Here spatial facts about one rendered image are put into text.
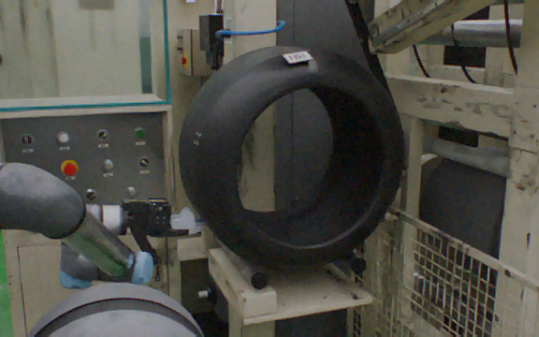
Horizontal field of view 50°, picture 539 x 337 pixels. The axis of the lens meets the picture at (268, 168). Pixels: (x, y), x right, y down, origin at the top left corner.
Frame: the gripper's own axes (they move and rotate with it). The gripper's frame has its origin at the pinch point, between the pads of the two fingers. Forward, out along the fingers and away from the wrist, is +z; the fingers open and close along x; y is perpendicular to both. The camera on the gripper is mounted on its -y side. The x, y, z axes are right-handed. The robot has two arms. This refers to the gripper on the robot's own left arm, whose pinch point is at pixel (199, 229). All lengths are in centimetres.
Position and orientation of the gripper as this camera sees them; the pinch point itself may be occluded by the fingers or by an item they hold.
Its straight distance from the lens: 149.7
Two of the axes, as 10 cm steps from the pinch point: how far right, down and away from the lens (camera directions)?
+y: 1.1, -9.8, -1.9
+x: -3.4, -2.2, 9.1
